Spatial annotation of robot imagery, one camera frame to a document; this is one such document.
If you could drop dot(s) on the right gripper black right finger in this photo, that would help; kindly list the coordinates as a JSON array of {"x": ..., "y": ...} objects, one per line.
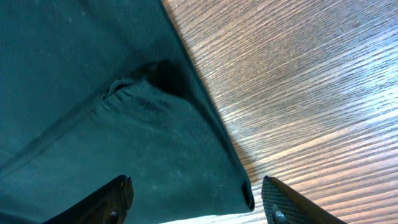
[{"x": 284, "y": 205}]

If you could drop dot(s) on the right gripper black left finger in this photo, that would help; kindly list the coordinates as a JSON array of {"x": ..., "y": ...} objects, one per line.
[{"x": 107, "y": 205}]

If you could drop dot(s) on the black t-shirt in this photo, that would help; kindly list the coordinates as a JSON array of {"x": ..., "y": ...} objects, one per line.
[{"x": 91, "y": 90}]

